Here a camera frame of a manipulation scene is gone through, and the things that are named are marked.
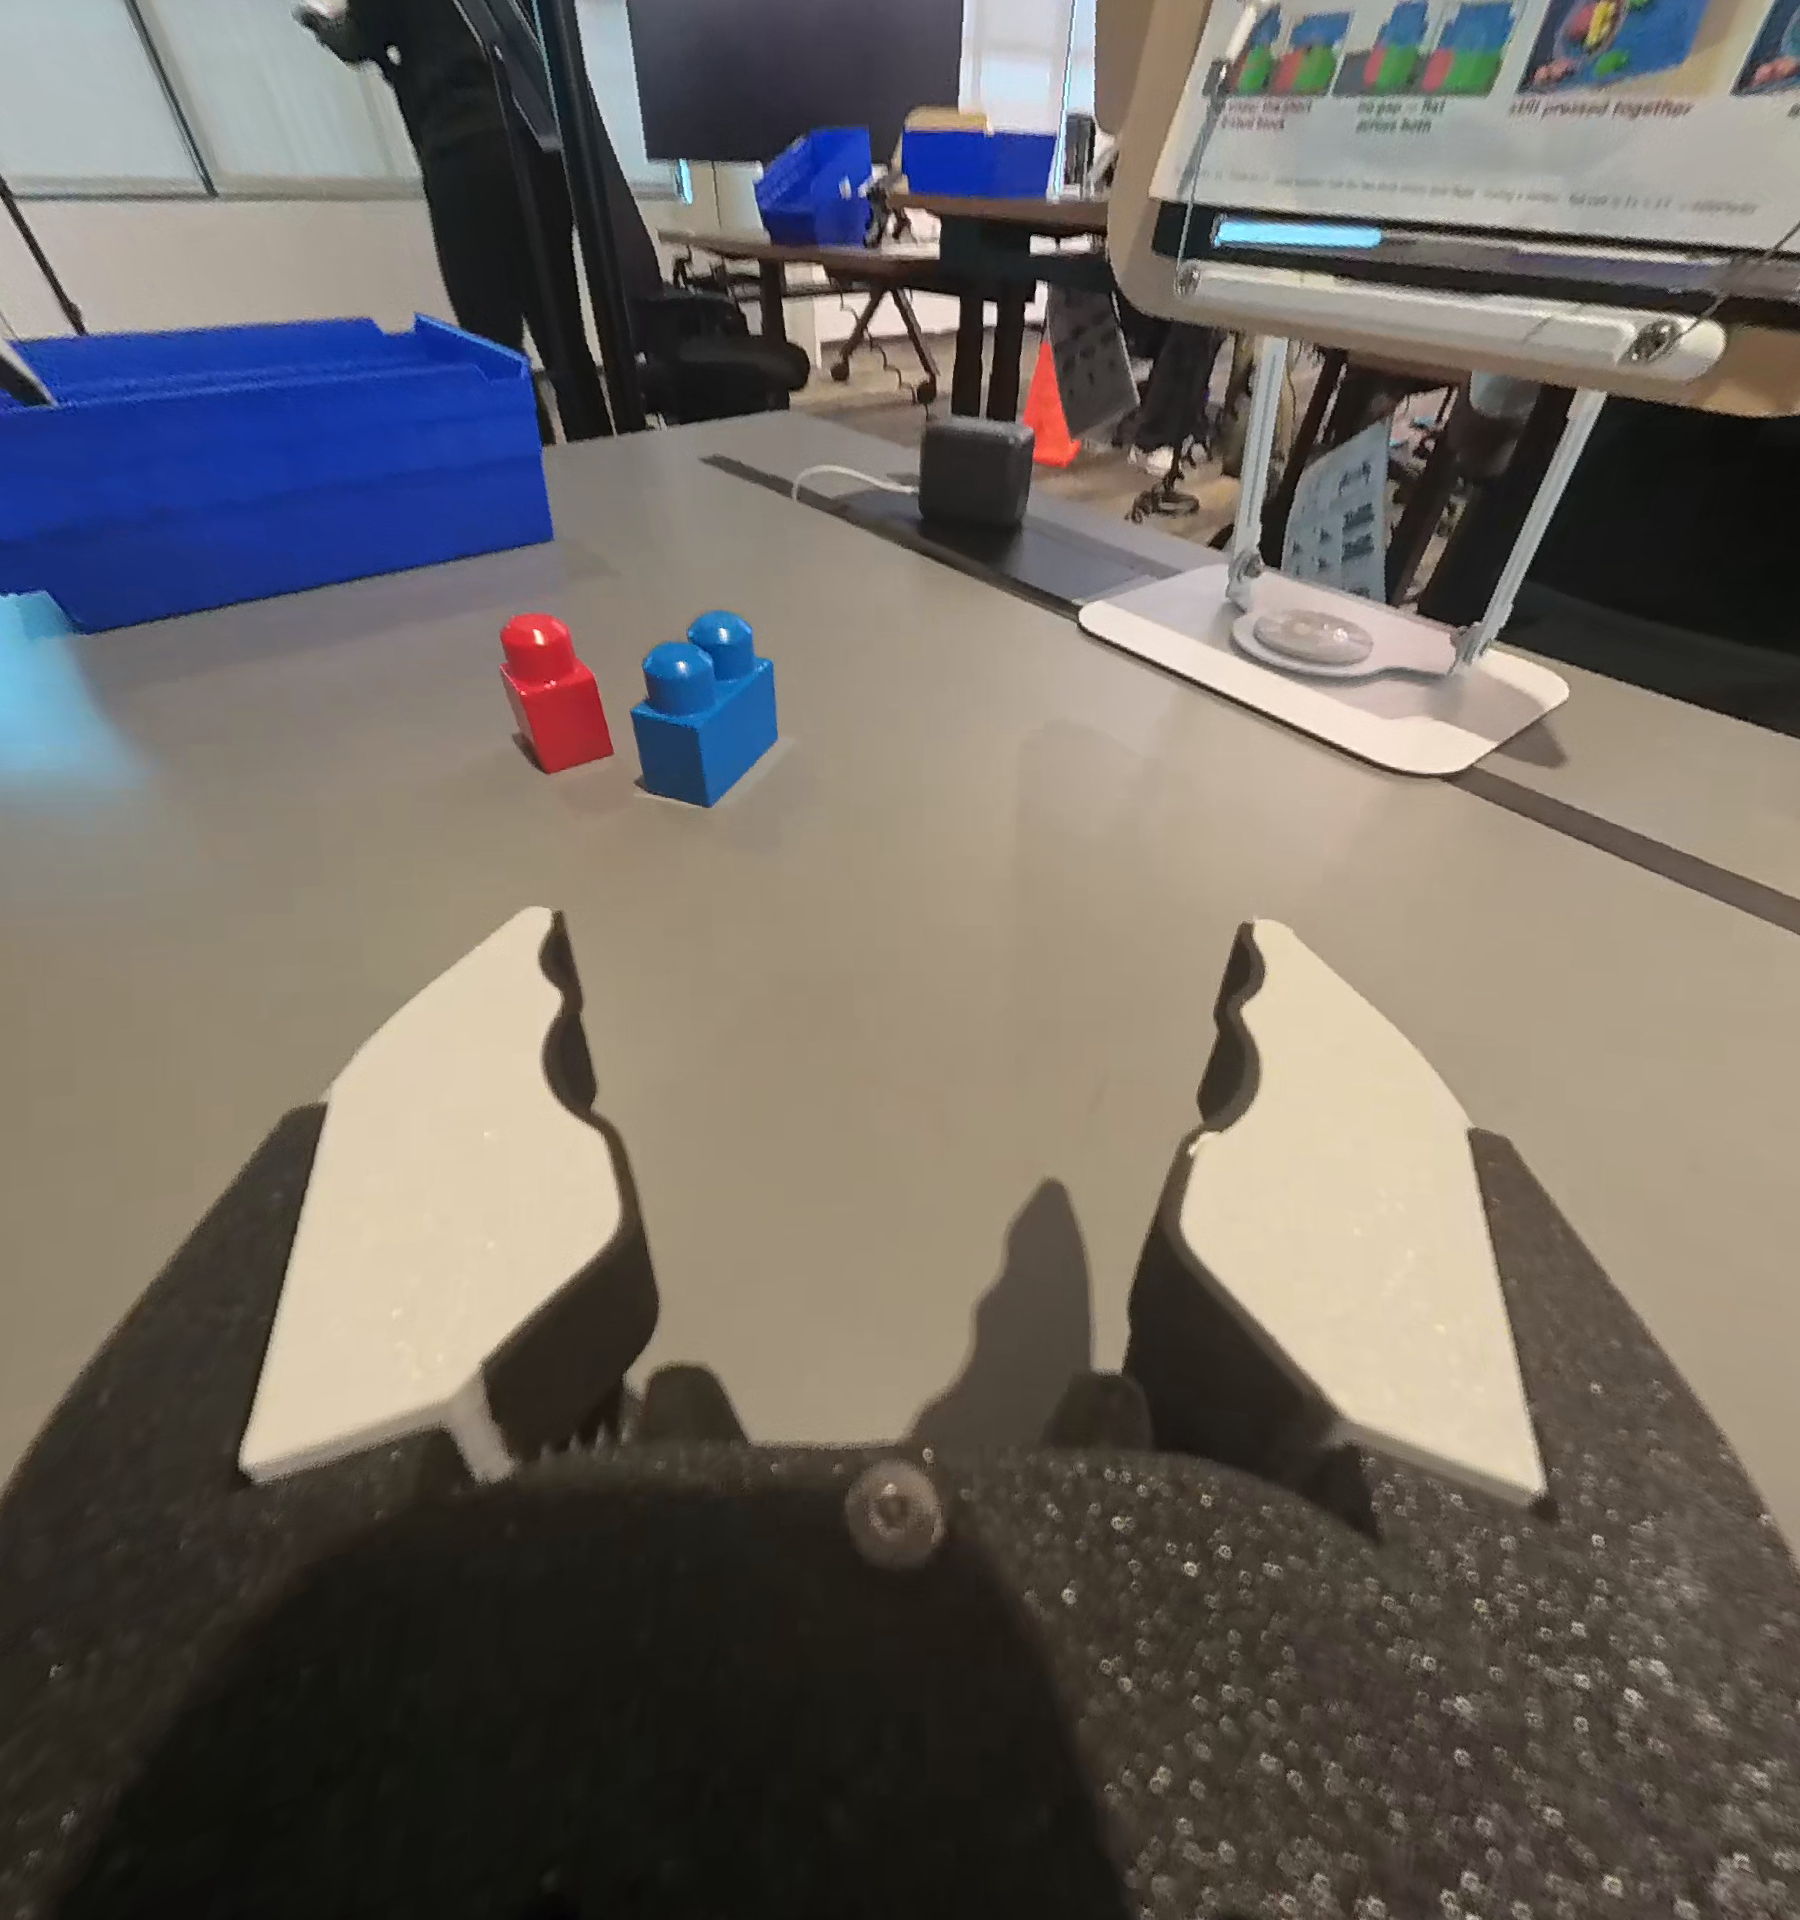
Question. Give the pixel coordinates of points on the blue plastic storage bin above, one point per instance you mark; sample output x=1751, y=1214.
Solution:
x=819, y=194
x=240, y=481
x=982, y=165

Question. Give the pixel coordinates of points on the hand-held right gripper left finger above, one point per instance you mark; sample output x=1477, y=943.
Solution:
x=435, y=1214

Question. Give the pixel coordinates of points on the printed paper sign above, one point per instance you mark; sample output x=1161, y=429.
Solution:
x=1095, y=360
x=1341, y=527

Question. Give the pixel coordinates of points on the black tripod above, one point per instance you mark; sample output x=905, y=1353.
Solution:
x=592, y=224

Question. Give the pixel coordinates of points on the dark wall screen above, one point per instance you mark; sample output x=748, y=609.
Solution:
x=795, y=77

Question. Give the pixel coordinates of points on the red single-stud toy block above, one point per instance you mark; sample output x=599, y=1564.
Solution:
x=563, y=713

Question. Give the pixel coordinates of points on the black mesh chair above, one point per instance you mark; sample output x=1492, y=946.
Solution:
x=1709, y=571

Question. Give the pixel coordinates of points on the black office chair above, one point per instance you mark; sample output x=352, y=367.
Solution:
x=720, y=360

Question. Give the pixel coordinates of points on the blue two-stud toy block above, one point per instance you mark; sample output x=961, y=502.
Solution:
x=704, y=750

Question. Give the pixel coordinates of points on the orange traffic cone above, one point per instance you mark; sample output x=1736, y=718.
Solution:
x=1048, y=428

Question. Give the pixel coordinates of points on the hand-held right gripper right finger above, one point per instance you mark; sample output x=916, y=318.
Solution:
x=1335, y=1244

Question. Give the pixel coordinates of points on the white tablet stand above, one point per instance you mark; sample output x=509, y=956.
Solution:
x=1380, y=719

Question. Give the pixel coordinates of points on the tablet with beige frame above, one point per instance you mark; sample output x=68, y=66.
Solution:
x=1514, y=151

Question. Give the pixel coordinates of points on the small cardboard box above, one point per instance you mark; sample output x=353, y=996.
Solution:
x=947, y=121

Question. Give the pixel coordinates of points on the black charger cube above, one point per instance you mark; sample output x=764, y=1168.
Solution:
x=975, y=481

